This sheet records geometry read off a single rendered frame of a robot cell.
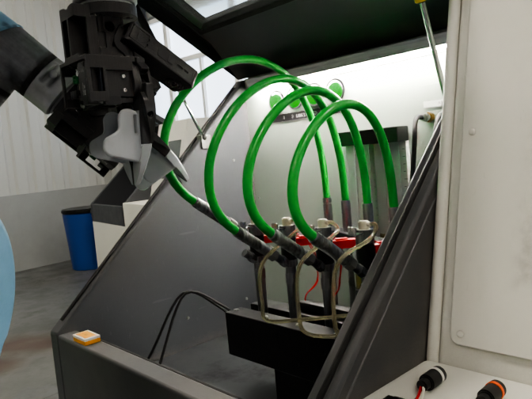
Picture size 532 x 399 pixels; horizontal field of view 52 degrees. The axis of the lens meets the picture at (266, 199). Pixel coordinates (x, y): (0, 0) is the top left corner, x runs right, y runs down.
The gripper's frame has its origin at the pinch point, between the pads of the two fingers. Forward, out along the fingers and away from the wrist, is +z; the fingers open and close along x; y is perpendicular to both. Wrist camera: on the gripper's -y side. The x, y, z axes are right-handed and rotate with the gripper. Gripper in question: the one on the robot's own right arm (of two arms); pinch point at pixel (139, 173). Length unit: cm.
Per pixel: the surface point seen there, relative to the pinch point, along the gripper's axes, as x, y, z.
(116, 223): -328, -163, 44
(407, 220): 21.6, -25.6, 9.1
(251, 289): -43, -53, 33
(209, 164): -3.4, -13.5, -0.3
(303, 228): 12.6, -15.6, 8.9
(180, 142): -263, -185, -13
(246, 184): 4.5, -13.6, 2.8
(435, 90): 9, -57, -10
